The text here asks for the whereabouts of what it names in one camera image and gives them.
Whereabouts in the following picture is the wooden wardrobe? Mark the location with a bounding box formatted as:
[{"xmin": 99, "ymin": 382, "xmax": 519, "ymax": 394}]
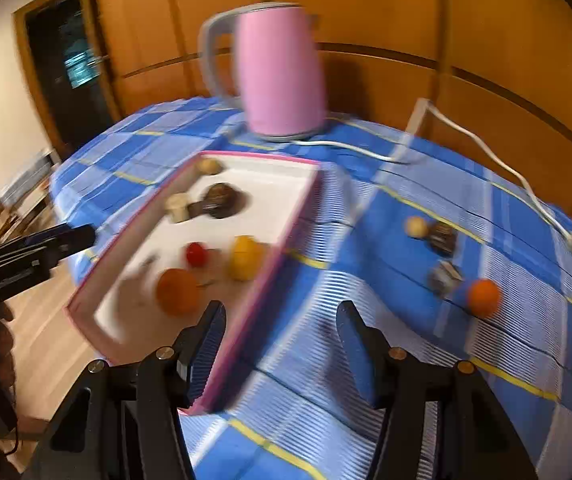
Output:
[{"xmin": 80, "ymin": 0, "xmax": 572, "ymax": 241}]

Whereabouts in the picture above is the yellow mango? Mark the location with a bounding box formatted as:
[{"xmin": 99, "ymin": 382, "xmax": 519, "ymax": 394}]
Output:
[{"xmin": 228, "ymin": 235, "xmax": 269, "ymax": 282}]

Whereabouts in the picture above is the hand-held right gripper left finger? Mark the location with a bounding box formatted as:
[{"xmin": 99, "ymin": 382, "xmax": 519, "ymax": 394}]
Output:
[{"xmin": 30, "ymin": 300, "xmax": 227, "ymax": 480}]

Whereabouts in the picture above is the cut taro piece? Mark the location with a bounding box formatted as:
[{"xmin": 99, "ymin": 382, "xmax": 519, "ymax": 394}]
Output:
[{"xmin": 165, "ymin": 193, "xmax": 201, "ymax": 224}]

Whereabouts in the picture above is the dark sugarcane piece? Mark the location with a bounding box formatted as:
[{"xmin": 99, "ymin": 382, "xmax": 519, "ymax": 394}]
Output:
[{"xmin": 428, "ymin": 260, "xmax": 464, "ymax": 296}]

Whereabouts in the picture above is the blue plaid tablecloth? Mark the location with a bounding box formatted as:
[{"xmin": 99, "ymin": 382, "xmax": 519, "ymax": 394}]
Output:
[{"xmin": 48, "ymin": 95, "xmax": 572, "ymax": 480}]

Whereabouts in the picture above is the pink cardboard box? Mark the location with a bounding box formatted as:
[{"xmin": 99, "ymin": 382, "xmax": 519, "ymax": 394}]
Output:
[{"xmin": 64, "ymin": 150, "xmax": 323, "ymax": 416}]

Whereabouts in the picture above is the dark water chestnut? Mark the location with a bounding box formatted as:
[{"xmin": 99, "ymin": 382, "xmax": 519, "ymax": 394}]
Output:
[
  {"xmin": 426, "ymin": 221, "xmax": 459, "ymax": 256},
  {"xmin": 193, "ymin": 183, "xmax": 251, "ymax": 220}
]

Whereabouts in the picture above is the red cherry tomato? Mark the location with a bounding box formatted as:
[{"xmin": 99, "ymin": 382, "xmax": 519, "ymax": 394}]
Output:
[{"xmin": 185, "ymin": 242, "xmax": 210, "ymax": 268}]

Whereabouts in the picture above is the tan longan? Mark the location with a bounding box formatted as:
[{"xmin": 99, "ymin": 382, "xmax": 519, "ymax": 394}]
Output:
[
  {"xmin": 405, "ymin": 216, "xmax": 431, "ymax": 239},
  {"xmin": 197, "ymin": 157, "xmax": 225, "ymax": 177}
]

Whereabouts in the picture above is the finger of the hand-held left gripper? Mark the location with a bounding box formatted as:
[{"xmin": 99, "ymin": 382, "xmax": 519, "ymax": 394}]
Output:
[
  {"xmin": 0, "ymin": 223, "xmax": 74, "ymax": 261},
  {"xmin": 30, "ymin": 225, "xmax": 96, "ymax": 267}
]

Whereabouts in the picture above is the small orange tangerine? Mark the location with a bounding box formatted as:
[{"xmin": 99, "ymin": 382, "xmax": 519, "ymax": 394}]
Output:
[
  {"xmin": 155, "ymin": 268, "xmax": 201, "ymax": 317},
  {"xmin": 466, "ymin": 278, "xmax": 503, "ymax": 319}
]

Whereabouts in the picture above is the pink electric kettle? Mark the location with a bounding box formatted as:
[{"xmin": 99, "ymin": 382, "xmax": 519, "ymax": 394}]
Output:
[{"xmin": 199, "ymin": 3, "xmax": 329, "ymax": 142}]

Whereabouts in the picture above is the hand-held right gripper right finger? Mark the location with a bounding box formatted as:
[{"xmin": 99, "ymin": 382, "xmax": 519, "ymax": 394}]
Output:
[{"xmin": 336, "ymin": 300, "xmax": 539, "ymax": 480}]

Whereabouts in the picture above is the dark door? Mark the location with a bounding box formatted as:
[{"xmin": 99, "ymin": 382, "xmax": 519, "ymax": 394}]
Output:
[{"xmin": 13, "ymin": 0, "xmax": 121, "ymax": 156}]

